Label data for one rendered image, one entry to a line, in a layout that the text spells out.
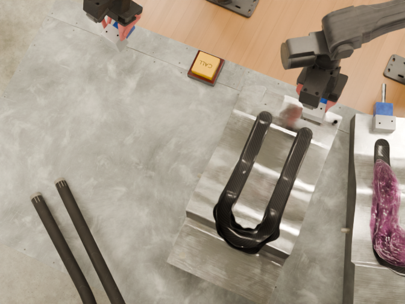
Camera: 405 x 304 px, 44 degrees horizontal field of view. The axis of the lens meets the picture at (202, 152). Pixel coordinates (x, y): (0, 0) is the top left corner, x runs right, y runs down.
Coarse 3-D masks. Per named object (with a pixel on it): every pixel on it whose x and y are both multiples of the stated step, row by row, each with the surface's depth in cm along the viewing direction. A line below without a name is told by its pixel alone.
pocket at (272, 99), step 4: (268, 92) 129; (272, 92) 129; (264, 96) 130; (268, 96) 130; (272, 96) 130; (276, 96) 129; (280, 96) 129; (264, 100) 130; (268, 100) 130; (272, 100) 130; (276, 100) 130; (280, 100) 130; (268, 104) 130; (272, 104) 130; (276, 104) 130; (280, 104) 130; (276, 108) 129
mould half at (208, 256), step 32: (256, 96) 128; (288, 96) 127; (224, 128) 126; (288, 128) 125; (320, 128) 125; (224, 160) 124; (256, 160) 124; (320, 160) 123; (256, 192) 119; (192, 224) 123; (256, 224) 115; (288, 224) 115; (192, 256) 121; (224, 256) 121; (256, 256) 120; (288, 256) 115; (224, 288) 119; (256, 288) 118
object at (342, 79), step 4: (304, 68) 115; (320, 68) 108; (336, 68) 108; (304, 72) 114; (300, 76) 113; (304, 76) 113; (340, 76) 113; (344, 76) 113; (300, 80) 113; (340, 80) 112; (344, 80) 112; (336, 84) 112; (340, 84) 112; (344, 84) 112; (336, 88) 111; (340, 88) 111; (328, 92) 111; (332, 92) 110; (336, 92) 110; (340, 92) 110; (340, 96) 111
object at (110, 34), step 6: (108, 24) 127; (114, 24) 128; (108, 30) 127; (114, 30) 127; (132, 30) 130; (102, 36) 127; (108, 36) 126; (114, 36) 126; (108, 42) 129; (114, 42) 126; (120, 42) 127; (126, 42) 130; (114, 48) 131; (120, 48) 129
